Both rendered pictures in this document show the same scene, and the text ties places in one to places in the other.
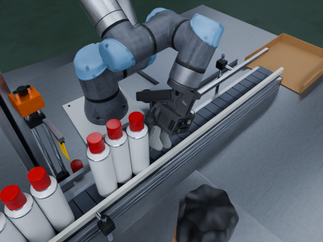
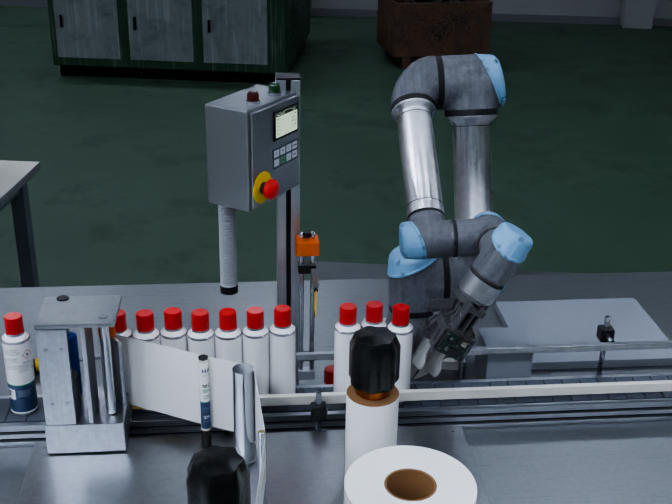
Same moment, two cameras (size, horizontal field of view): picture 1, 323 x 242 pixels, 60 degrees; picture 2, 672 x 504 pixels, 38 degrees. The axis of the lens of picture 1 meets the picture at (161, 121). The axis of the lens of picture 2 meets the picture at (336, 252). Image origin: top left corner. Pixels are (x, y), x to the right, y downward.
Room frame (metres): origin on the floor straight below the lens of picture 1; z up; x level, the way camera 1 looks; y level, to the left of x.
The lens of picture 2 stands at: (-0.97, -0.84, 1.94)
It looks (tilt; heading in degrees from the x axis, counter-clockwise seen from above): 24 degrees down; 37
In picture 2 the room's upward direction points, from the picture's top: 1 degrees clockwise
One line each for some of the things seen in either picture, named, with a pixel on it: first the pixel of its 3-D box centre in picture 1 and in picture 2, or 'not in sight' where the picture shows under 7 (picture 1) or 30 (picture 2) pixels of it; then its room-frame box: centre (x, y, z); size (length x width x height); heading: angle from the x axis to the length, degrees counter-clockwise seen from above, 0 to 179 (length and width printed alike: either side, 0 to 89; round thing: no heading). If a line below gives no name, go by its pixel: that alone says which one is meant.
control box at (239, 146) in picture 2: not in sight; (254, 146); (0.32, 0.32, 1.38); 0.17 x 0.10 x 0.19; 8
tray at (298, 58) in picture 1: (290, 60); not in sight; (1.01, -0.55, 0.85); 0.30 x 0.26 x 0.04; 133
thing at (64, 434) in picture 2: not in sight; (85, 372); (-0.03, 0.43, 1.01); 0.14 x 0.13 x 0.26; 133
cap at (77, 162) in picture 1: (77, 166); (332, 374); (0.47, 0.24, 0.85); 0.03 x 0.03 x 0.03
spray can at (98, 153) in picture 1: (102, 166); (347, 352); (0.37, 0.14, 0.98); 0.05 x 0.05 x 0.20
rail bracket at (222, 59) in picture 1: (224, 76); (607, 355); (0.81, -0.23, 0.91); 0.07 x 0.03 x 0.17; 43
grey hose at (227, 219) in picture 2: not in sight; (227, 242); (0.29, 0.37, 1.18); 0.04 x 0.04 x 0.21
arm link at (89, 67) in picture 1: (98, 69); (417, 274); (0.71, 0.20, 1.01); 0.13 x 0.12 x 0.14; 130
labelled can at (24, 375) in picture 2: not in sight; (19, 363); (-0.05, 0.60, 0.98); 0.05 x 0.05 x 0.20
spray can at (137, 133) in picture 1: (138, 145); (398, 353); (0.44, 0.06, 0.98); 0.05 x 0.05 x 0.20
